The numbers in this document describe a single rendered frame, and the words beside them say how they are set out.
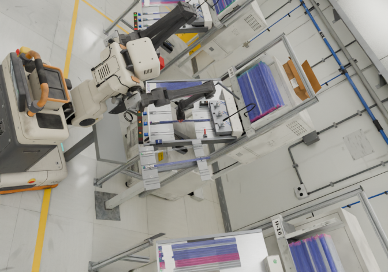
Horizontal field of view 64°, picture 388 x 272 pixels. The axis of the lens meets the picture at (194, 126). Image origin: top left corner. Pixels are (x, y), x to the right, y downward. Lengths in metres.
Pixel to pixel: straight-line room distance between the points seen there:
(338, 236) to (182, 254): 0.97
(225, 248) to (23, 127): 1.39
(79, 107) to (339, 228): 1.78
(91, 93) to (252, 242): 1.41
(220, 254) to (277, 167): 2.08
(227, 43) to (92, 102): 2.12
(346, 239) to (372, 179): 1.51
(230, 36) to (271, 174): 1.74
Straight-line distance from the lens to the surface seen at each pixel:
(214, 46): 3.71
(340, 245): 2.19
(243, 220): 4.08
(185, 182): 3.10
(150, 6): 3.86
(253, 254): 2.19
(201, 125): 2.60
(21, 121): 1.83
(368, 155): 3.69
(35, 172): 2.33
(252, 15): 3.58
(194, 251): 2.12
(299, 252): 2.06
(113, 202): 2.80
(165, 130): 2.54
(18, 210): 2.52
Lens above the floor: 2.17
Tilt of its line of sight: 28 degrees down
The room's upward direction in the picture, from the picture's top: 58 degrees clockwise
